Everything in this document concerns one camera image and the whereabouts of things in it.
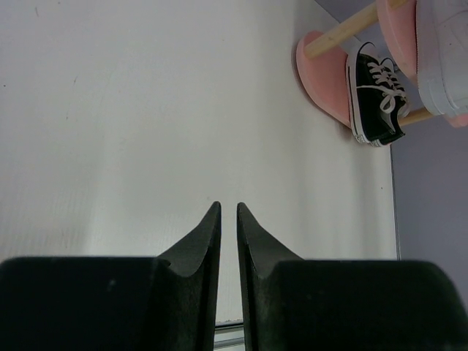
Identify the aluminium rail frame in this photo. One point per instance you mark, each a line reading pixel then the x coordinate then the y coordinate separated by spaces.
pixel 229 336

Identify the black canvas sneaker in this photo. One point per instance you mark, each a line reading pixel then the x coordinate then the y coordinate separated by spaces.
pixel 377 99

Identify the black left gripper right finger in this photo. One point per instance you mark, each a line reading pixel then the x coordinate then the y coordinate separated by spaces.
pixel 290 303

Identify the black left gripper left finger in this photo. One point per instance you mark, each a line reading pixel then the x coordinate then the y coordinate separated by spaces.
pixel 163 302

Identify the pink shoe shelf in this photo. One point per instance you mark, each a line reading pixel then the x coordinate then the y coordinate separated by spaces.
pixel 321 62

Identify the white sneaker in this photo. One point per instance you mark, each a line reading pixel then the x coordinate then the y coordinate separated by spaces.
pixel 441 33

